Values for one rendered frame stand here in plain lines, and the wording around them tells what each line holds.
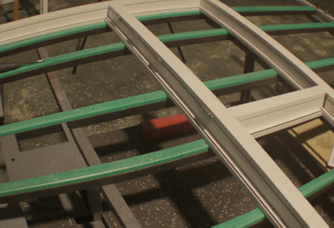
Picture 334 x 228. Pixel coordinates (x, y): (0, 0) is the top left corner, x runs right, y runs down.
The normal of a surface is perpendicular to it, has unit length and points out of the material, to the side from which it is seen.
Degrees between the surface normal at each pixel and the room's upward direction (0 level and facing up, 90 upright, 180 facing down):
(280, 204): 90
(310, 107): 90
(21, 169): 0
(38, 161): 0
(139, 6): 90
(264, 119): 90
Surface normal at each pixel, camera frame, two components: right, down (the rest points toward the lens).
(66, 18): 0.40, 0.51
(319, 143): 0.04, -0.84
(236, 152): -0.91, 0.18
